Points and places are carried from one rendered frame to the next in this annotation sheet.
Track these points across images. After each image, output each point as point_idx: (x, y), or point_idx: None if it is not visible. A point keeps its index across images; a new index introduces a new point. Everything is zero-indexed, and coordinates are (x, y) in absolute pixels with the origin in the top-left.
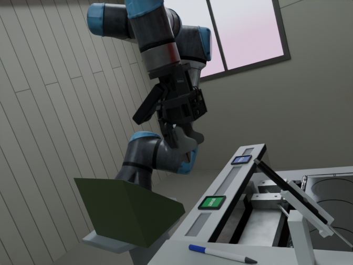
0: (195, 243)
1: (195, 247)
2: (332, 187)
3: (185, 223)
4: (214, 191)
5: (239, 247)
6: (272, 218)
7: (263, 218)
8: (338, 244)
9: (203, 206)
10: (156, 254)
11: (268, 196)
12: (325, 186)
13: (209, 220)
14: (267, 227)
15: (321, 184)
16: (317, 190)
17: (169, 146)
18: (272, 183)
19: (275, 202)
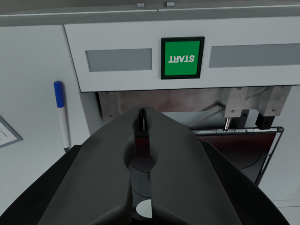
0: (72, 82)
1: (55, 94)
2: (241, 154)
3: (116, 33)
4: (227, 43)
5: (83, 133)
6: (199, 103)
7: (199, 94)
8: (149, 161)
9: (163, 51)
10: (23, 30)
11: (233, 103)
12: (245, 149)
13: (131, 74)
14: (181, 102)
15: (252, 146)
16: (240, 143)
17: (69, 150)
18: (274, 99)
19: (222, 109)
